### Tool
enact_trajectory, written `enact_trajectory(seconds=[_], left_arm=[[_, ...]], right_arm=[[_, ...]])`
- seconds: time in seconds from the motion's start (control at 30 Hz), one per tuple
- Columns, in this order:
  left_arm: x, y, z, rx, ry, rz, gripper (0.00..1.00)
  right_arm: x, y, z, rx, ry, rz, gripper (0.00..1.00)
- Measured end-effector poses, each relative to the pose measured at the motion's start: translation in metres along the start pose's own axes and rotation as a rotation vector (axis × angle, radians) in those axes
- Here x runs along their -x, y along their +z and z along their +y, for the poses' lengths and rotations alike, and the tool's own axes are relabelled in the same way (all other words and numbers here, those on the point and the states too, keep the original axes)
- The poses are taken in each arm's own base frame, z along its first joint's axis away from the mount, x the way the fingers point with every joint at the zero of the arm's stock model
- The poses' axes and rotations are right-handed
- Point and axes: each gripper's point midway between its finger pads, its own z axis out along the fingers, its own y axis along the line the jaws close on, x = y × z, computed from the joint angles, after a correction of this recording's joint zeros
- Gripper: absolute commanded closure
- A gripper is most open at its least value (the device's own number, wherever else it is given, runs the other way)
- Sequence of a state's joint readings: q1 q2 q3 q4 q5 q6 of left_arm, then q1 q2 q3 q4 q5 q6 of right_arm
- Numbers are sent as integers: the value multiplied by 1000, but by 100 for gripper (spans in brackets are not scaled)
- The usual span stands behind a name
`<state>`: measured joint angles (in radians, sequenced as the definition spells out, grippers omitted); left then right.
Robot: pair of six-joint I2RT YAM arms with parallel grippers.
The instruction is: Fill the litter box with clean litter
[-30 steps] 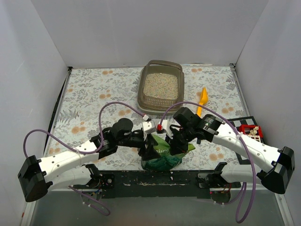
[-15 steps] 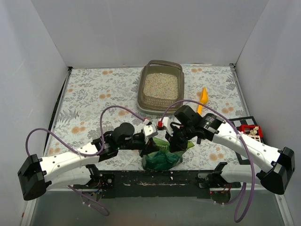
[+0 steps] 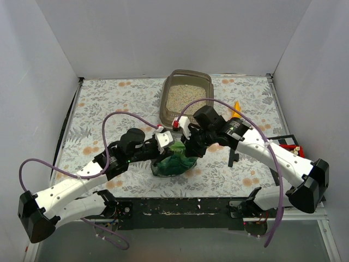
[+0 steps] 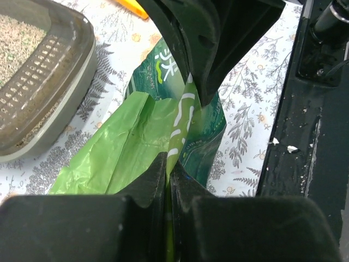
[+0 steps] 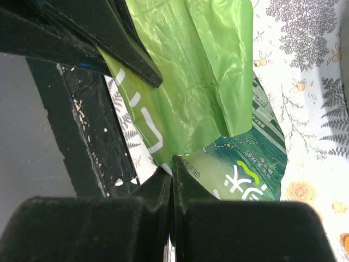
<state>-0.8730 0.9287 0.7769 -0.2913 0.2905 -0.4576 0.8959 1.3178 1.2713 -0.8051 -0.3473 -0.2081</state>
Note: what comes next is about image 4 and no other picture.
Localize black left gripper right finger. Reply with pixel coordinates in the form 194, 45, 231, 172
170, 164, 341, 261

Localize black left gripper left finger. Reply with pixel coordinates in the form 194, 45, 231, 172
1, 152, 167, 261

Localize brown plastic litter box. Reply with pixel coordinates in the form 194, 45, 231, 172
1, 1, 97, 162

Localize orange plastic scoop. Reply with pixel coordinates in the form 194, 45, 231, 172
115, 0, 149, 20

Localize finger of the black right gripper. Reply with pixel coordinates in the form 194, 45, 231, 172
162, 1, 285, 106
138, 0, 190, 80

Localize floral patterned table mat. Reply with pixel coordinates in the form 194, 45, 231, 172
1, 1, 302, 200

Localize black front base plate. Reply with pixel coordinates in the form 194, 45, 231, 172
256, 1, 348, 241

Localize green litter bag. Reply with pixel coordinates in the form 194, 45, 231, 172
50, 40, 226, 261

